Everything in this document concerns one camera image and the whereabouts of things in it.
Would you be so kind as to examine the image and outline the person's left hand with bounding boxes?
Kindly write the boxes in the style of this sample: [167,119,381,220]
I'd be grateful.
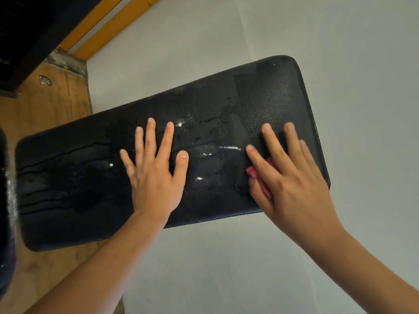
[119,117,189,226]

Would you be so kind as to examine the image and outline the pink cleaning cloth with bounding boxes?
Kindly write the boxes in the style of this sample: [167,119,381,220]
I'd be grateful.
[246,157,279,201]

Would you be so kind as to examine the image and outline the person's left forearm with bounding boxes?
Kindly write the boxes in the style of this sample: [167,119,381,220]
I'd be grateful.
[23,212,170,314]

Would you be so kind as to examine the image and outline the person's right hand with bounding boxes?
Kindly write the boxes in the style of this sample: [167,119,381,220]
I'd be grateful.
[245,122,344,249]

